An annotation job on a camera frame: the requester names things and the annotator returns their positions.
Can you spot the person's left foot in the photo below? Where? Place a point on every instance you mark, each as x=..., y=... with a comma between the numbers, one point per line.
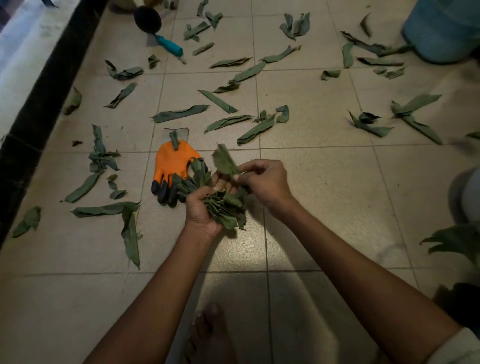
x=210, y=337

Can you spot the person's right forearm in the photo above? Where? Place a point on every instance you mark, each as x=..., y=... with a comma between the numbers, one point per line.
x=367, y=292

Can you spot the green leafy potted plant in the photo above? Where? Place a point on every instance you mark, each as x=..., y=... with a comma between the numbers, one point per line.
x=457, y=240

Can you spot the black metal railing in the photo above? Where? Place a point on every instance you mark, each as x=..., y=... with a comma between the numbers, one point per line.
x=48, y=3

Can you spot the person's grey shirt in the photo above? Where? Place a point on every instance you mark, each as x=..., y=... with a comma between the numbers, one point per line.
x=459, y=348

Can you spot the person's left forearm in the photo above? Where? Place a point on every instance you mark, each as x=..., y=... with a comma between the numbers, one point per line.
x=157, y=303

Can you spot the beige plastic watering can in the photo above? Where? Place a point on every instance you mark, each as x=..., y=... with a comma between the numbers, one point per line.
x=147, y=19

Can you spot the dark blue round pot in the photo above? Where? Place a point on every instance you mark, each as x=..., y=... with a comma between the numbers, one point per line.
x=463, y=307

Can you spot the person's right hand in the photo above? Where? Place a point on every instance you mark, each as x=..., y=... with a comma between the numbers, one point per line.
x=268, y=183

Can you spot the orange black work glove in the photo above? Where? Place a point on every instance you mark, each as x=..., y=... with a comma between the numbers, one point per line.
x=172, y=161

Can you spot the person's left hand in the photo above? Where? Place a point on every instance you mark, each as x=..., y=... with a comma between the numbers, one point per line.
x=198, y=213

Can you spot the teal plastic bucket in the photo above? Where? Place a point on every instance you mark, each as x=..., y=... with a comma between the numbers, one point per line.
x=442, y=30

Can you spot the grey glove packaging card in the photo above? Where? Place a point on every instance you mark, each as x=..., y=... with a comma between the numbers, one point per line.
x=183, y=132

